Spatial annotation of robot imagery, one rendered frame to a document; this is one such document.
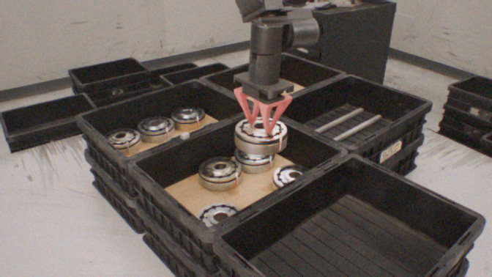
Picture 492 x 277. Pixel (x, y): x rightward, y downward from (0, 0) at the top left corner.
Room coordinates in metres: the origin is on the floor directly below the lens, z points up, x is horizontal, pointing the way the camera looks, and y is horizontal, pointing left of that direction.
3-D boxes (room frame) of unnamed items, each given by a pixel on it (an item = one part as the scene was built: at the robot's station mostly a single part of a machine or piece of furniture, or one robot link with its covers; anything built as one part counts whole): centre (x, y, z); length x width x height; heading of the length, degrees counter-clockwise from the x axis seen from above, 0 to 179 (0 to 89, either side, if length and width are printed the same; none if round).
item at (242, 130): (0.70, -0.02, 1.02); 0.10 x 0.10 x 0.01
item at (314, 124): (1.01, -0.27, 0.87); 0.40 x 0.30 x 0.11; 132
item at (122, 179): (0.97, 0.22, 0.87); 0.40 x 0.30 x 0.11; 132
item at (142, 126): (1.02, 0.28, 0.86); 0.10 x 0.10 x 0.01
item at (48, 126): (1.64, 0.93, 0.37); 0.40 x 0.30 x 0.45; 125
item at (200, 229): (0.74, 0.02, 0.92); 0.40 x 0.30 x 0.02; 132
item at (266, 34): (0.70, -0.03, 1.21); 0.07 x 0.06 x 0.07; 123
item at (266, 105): (0.69, -0.03, 1.07); 0.07 x 0.07 x 0.09; 41
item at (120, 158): (0.97, 0.22, 0.92); 0.40 x 0.30 x 0.02; 132
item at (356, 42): (2.60, -0.54, 0.45); 0.60 x 0.45 x 0.90; 125
